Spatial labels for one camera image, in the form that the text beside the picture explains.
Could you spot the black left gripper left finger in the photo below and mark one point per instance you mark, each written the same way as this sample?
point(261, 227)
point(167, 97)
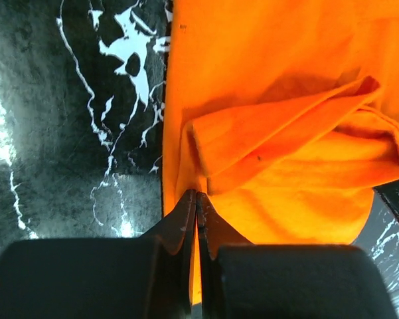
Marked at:
point(145, 277)

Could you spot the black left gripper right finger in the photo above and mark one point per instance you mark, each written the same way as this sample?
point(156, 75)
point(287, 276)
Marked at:
point(244, 280)

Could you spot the orange t shirt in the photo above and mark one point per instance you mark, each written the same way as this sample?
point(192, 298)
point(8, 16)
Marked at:
point(285, 113)

